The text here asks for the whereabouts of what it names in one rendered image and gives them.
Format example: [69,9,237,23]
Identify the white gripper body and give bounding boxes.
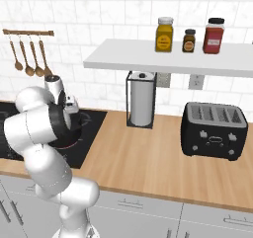
[64,96,80,116]

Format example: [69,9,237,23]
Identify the dark cooking pot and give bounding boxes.
[48,111,92,150]

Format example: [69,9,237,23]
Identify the black hob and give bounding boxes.
[0,100,109,170]

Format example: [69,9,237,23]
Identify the wooden hanging spoon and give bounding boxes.
[8,35,25,72]
[38,35,54,78]
[29,35,45,78]
[18,35,36,78]

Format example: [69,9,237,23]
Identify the white paper towel roll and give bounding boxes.
[129,71,155,127]

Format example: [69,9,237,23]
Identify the grey drawer front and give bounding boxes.
[177,202,253,238]
[0,174,42,200]
[88,190,184,238]

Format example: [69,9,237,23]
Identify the yellow spice jar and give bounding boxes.
[154,16,175,53]

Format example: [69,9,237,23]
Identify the grey cupboard door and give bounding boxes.
[5,191,64,238]
[0,180,28,238]

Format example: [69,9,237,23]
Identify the small brown spice jar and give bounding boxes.
[182,28,197,54]

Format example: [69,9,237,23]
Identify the black four-slot toaster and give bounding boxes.
[179,101,249,162]

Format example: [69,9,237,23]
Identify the red spice jar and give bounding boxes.
[202,17,226,55]

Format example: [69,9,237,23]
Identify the black wire towel holder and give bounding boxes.
[126,70,157,130]

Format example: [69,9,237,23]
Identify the white wall shelf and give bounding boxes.
[82,39,253,79]

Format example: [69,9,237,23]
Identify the wooden hanging rail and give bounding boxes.
[2,29,55,38]

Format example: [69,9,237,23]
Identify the silver drawer handle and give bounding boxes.
[222,214,253,228]
[25,183,38,194]
[117,198,145,210]

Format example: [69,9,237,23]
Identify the wall power outlet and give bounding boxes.
[156,72,172,89]
[188,73,206,91]

